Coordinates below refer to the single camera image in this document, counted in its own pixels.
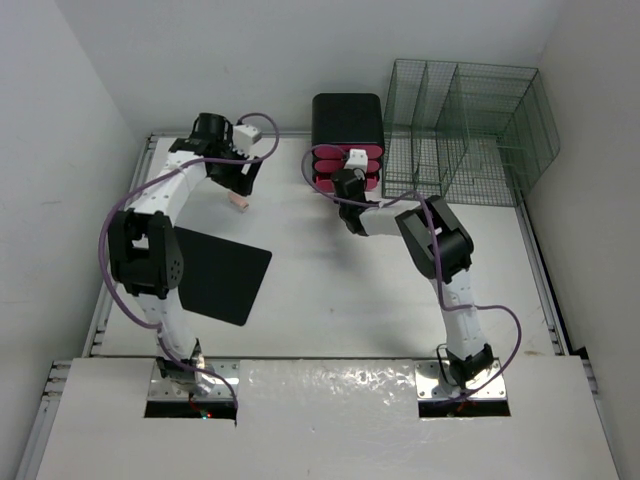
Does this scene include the pink bottom drawer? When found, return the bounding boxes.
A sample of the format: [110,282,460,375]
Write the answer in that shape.
[312,173,380,193]

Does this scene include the pink top drawer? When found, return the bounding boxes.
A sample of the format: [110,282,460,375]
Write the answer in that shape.
[314,144,384,159]

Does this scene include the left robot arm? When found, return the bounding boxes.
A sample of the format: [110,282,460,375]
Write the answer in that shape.
[99,113,262,393]

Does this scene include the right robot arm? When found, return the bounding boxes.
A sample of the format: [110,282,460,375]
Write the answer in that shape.
[331,169,493,394]

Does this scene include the pink eraser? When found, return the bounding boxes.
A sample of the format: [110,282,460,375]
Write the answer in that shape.
[227,191,249,213]

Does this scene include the black drawer cabinet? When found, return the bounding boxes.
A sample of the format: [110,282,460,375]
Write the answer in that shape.
[311,93,385,175]

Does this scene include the black mouse pad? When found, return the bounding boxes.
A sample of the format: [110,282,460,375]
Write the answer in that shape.
[175,227,272,327]

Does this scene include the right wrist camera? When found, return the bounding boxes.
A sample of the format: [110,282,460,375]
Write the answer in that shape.
[344,148,369,173]

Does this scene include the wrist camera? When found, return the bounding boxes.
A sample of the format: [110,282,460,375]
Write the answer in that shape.
[232,124,262,155]
[344,148,369,173]

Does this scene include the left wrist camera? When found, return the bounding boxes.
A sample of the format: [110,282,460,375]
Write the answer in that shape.
[232,124,262,155]

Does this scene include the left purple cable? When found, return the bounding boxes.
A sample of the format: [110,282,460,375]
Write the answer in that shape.
[98,112,280,407]

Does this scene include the green wire mesh organizer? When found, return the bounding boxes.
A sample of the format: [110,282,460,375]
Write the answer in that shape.
[381,59,560,207]

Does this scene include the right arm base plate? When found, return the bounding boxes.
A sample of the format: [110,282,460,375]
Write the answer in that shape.
[414,358,509,401]

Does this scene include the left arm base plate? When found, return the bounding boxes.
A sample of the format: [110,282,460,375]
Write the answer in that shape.
[147,358,240,402]

